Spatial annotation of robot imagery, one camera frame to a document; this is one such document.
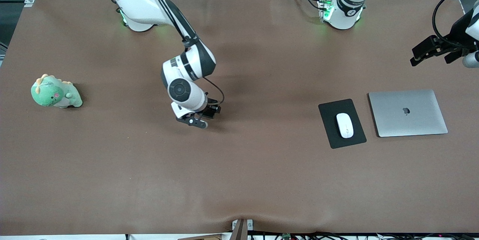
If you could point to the metal camera bracket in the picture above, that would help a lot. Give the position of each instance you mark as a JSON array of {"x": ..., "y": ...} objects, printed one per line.
[{"x": 239, "y": 228}]

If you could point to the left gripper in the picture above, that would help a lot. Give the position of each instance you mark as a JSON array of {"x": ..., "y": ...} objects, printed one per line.
[{"x": 457, "y": 30}]

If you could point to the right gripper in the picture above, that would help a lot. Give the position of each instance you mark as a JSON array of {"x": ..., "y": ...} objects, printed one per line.
[{"x": 210, "y": 109}]

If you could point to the white computer mouse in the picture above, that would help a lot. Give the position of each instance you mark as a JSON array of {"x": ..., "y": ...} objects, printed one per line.
[{"x": 344, "y": 125}]

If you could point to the silver laptop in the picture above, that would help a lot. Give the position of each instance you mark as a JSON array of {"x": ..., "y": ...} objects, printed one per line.
[{"x": 408, "y": 114}]

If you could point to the black mouse pad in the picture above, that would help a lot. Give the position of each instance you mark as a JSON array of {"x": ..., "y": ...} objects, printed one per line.
[{"x": 329, "y": 120}]

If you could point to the green dinosaur plush toy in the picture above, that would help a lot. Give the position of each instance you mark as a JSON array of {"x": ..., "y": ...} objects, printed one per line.
[{"x": 50, "y": 94}]

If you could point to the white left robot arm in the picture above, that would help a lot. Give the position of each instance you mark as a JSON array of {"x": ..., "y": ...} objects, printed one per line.
[{"x": 346, "y": 11}]

